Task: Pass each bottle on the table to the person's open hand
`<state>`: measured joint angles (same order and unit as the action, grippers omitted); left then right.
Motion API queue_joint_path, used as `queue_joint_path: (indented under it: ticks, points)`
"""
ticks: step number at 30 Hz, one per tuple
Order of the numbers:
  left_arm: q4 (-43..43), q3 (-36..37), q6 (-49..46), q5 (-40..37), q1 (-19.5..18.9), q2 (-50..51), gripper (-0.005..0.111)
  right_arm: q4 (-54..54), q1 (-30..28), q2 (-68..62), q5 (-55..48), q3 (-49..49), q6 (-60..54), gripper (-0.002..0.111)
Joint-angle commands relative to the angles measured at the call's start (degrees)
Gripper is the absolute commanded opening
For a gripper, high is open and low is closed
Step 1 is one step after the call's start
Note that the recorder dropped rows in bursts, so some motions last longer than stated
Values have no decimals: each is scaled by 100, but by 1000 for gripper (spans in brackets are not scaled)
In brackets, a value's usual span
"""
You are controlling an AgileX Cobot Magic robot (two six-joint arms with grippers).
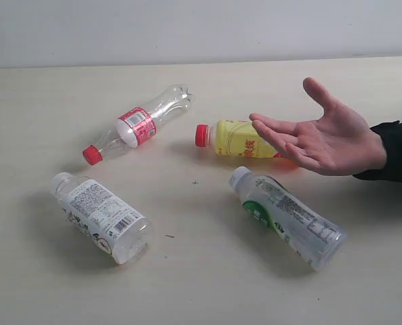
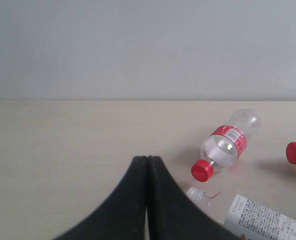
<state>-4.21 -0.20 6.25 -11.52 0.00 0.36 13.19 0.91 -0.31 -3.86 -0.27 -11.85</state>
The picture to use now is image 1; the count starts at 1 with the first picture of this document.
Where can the person's open hand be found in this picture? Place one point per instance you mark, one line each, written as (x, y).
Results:
(337, 144)

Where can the clear bottle green label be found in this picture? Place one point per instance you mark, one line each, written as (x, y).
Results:
(311, 236)

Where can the yellow juice bottle red cap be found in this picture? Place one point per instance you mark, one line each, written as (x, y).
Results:
(237, 143)

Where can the clear bottle white text label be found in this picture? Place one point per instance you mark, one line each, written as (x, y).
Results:
(112, 224)

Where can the black-sleeved forearm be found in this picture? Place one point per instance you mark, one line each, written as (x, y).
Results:
(391, 136)

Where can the clear red-label cola bottle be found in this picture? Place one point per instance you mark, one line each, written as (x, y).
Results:
(140, 124)

